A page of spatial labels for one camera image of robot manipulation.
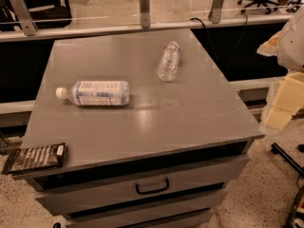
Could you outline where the black drawer handle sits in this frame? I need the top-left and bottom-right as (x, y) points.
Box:
(135, 178), (170, 196)

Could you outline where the right metal bracket post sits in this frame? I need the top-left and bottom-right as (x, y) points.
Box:
(208, 0), (224, 24)

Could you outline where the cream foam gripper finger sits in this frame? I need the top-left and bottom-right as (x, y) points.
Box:
(262, 71), (304, 131)

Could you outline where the grey drawer cabinet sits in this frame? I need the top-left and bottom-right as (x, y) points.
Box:
(23, 29), (260, 228)

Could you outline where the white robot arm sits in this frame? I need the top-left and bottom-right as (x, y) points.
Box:
(257, 6), (304, 135)

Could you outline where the metal bracket post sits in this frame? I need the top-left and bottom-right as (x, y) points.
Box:
(140, 0), (150, 29)
(208, 0), (224, 24)
(9, 0), (37, 36)

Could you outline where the black snack packet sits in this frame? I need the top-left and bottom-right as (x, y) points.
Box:
(2, 142), (67, 175)

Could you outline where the black cable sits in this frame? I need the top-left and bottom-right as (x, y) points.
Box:
(189, 13), (249, 76)

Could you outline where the middle metal bracket post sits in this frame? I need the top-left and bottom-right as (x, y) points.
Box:
(140, 0), (150, 29)

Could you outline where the blue labelled plastic bottle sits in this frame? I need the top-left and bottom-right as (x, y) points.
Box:
(55, 81), (130, 106)

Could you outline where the left metal bracket post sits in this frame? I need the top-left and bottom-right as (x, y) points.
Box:
(9, 0), (37, 36)

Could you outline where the black stand leg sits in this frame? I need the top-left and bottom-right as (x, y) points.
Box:
(271, 142), (304, 178)

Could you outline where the clear crumpled plastic bottle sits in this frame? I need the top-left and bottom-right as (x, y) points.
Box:
(157, 41), (181, 82)

